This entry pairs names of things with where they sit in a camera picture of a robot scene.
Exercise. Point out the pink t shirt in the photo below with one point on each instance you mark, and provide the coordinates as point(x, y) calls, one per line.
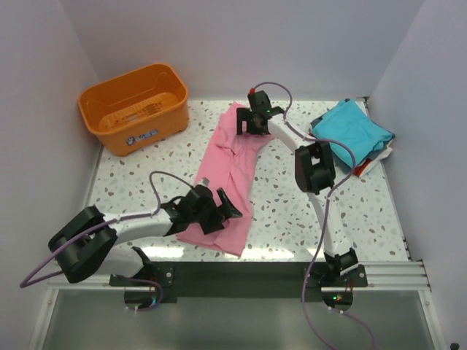
point(229, 163)

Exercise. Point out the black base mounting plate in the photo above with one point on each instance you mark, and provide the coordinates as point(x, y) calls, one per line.
point(173, 280)

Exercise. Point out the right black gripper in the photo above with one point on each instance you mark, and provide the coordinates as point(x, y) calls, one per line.
point(241, 115)

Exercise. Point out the red printed folded t shirt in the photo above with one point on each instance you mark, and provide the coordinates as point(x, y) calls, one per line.
point(356, 152)

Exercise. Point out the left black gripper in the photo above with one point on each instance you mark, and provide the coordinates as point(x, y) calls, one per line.
point(222, 213)

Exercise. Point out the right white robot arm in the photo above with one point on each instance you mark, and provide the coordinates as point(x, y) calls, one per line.
point(314, 172)

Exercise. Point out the white folded t shirt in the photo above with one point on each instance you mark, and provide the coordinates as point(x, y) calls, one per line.
point(383, 152)

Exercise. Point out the turquoise folded t shirt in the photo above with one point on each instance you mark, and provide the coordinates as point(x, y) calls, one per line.
point(348, 124)

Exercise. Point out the orange plastic basket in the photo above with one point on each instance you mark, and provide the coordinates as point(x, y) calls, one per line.
point(136, 109)

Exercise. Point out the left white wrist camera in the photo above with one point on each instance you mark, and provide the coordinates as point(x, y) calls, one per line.
point(204, 181)

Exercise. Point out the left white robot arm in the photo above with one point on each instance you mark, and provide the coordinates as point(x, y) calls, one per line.
point(82, 245)

